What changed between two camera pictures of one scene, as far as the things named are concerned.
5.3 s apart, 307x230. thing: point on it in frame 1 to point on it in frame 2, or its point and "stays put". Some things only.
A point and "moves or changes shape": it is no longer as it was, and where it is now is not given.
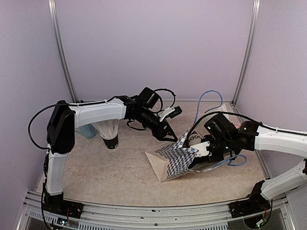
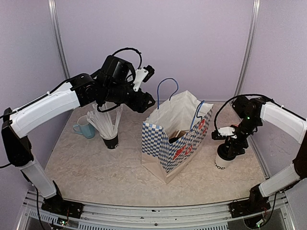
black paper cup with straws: (112, 143) stays put
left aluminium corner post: (52, 4) stays put
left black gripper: (160, 134) to (140, 104)
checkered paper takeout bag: (171, 160) moves or changes shape
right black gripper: (214, 158) to (235, 144)
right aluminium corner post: (247, 51) stays put
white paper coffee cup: (194, 139) to (222, 164)
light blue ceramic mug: (88, 130) stays put
